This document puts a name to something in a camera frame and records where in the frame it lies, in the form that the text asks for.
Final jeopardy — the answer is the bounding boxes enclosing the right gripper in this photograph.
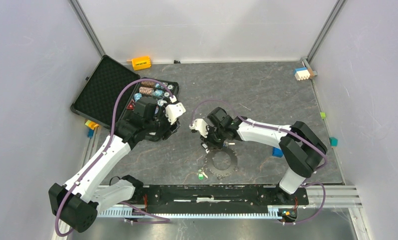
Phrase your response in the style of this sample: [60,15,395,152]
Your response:
[200,125,226,151]

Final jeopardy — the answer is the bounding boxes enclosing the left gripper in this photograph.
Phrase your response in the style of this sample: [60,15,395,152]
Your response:
[144,103,181,140]

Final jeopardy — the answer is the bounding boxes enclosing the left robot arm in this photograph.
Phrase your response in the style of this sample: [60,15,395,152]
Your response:
[48,96,186,237]

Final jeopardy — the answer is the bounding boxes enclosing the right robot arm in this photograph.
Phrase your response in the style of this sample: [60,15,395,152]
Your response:
[189,107,327,204]

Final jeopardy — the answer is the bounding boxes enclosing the yellow toy block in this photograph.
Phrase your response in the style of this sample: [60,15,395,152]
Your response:
[131,56,152,71]

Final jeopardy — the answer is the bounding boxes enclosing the blue green toy block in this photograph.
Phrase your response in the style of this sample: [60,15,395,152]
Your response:
[272,147,283,158]

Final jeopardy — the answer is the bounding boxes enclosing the black poker chip case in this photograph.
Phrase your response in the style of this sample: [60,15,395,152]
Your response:
[71,55,180,143]

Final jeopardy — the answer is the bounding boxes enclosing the yellow blue blocks at left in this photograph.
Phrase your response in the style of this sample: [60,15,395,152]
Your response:
[85,120,100,139]

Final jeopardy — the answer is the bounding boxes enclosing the blue white toy block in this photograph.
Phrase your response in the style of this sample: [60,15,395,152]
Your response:
[294,67,311,81]

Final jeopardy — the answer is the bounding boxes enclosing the small teal cube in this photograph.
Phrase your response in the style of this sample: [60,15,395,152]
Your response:
[329,136,338,148]

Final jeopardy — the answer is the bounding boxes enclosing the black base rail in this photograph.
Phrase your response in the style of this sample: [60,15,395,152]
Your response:
[127,184,309,214]

